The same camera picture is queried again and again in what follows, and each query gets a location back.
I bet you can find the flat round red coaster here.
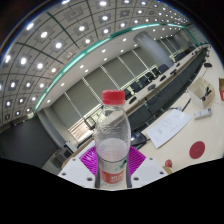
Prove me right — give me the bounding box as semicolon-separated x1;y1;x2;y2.
188;140;206;160

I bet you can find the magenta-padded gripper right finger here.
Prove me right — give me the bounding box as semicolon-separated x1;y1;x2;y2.
126;145;169;189

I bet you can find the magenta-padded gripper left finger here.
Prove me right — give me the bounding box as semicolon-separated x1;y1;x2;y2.
57;145;99;189

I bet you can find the white printed paper sheet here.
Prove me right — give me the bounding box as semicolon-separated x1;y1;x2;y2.
145;108;193;149

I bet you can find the black conference microphone console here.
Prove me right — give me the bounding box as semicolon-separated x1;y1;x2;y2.
129;131;148;149

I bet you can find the group of round ceiling lights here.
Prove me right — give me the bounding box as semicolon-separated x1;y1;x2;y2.
0;0;188;118

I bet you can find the row of black office chairs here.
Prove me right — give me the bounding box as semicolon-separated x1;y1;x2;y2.
124;43;201;98

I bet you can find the open brown cardboard box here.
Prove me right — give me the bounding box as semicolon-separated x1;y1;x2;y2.
218;77;224;102

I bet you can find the row of black microphone units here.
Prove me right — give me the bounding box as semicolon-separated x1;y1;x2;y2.
128;59;201;104

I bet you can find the clear red-capped water bottle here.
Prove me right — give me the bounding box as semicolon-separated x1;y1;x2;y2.
93;89;132;191

